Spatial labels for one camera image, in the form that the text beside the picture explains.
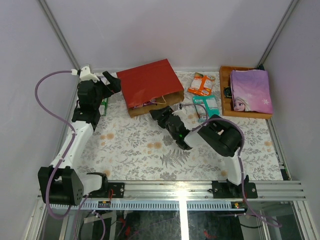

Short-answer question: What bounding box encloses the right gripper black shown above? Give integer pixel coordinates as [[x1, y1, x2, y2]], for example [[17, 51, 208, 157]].
[[150, 105, 179, 140]]

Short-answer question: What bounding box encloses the red green snack packet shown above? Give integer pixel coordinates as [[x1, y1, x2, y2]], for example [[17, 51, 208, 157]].
[[99, 98, 109, 116]]

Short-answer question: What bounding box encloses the red brown paper bag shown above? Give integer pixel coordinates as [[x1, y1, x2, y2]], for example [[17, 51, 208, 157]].
[[116, 59, 185, 118]]

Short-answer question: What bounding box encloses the teal snack packet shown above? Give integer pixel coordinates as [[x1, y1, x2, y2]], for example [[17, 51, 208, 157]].
[[192, 95, 220, 123]]

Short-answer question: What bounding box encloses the orange snack packet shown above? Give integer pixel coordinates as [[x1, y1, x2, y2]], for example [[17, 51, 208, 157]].
[[187, 72, 216, 97]]

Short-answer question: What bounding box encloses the purple snack packet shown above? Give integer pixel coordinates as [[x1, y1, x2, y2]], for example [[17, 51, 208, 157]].
[[98, 75, 110, 86]]

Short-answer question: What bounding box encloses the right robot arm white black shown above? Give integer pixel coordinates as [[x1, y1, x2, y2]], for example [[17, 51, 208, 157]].
[[149, 106, 246, 198]]

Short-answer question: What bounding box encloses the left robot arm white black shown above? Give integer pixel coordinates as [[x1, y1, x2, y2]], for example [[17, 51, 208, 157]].
[[38, 66, 121, 206]]

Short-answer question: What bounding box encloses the floral table mat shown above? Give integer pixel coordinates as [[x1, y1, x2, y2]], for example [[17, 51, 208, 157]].
[[54, 71, 286, 181]]

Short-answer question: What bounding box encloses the orange wooden tray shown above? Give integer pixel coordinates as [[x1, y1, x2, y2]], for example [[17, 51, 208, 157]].
[[219, 65, 272, 120]]

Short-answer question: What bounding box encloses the black object in tray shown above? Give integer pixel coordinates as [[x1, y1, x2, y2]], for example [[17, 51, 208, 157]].
[[223, 86, 232, 99]]

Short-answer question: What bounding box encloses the purple princess cloth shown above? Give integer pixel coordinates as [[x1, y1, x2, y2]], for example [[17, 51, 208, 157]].
[[230, 69, 273, 114]]

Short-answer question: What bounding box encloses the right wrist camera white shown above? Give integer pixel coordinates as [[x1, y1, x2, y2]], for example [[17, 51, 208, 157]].
[[172, 109, 187, 119]]

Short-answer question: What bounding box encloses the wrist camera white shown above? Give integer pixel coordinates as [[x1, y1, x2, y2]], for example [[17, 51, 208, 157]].
[[71, 64, 101, 83], [172, 109, 187, 119]]

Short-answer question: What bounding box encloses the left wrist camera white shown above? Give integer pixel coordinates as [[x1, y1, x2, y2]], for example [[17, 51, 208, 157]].
[[71, 64, 101, 83]]

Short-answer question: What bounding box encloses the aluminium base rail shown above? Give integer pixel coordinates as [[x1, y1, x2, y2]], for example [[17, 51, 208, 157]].
[[37, 180, 306, 211]]

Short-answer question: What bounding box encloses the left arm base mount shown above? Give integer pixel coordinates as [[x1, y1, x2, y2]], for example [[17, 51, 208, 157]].
[[82, 172, 125, 199]]

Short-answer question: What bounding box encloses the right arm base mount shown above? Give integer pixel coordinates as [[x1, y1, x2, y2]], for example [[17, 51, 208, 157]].
[[207, 175, 258, 199]]

